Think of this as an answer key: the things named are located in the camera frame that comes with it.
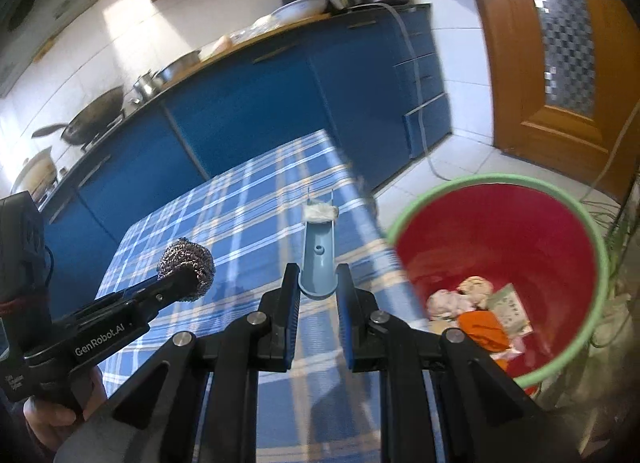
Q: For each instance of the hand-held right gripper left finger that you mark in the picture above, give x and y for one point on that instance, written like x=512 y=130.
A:
x=292 y=328

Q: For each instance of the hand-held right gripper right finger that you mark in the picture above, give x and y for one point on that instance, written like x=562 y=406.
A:
x=346 y=333

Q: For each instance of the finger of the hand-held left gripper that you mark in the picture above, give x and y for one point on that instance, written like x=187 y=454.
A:
x=170 y=290
x=135 y=290

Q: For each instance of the steel wool scrubber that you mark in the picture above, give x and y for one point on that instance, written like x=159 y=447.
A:
x=192 y=255

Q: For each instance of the white cloth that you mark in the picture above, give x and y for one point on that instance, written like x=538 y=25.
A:
x=445 y=303

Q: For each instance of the orange plastic bag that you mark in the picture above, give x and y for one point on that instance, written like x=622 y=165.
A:
x=482 y=330

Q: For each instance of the white paper ball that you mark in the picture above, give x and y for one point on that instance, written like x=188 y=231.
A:
x=475 y=288

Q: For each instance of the green medicine box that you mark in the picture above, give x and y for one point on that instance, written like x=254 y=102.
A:
x=510 y=310

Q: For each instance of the person's left hand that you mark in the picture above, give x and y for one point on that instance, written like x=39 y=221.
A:
x=50 y=420

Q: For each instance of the blue plaid tablecloth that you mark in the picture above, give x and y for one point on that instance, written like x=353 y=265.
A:
x=240 y=203

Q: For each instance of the white clay pot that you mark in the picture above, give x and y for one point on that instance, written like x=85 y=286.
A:
x=35 y=173

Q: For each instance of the dark metal wok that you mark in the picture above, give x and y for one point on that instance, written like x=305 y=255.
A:
x=95 y=118

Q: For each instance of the small steel pot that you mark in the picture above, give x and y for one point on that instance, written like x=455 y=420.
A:
x=146 y=87

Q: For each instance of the blue kitchen cabinet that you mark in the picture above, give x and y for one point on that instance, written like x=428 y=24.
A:
x=250 y=103

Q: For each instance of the steel basin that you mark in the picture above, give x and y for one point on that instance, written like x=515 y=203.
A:
x=177 y=67

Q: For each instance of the pile of eggs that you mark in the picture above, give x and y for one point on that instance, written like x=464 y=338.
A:
x=222 y=43

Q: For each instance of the clear plastic container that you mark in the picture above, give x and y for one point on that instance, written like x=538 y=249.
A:
x=255 y=28

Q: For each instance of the grey range hood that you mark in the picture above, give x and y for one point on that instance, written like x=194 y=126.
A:
x=40 y=8

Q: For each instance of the white enamel basin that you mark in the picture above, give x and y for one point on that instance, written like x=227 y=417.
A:
x=300 y=10

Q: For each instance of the wooden door with glass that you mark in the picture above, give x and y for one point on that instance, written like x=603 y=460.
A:
x=515 y=68

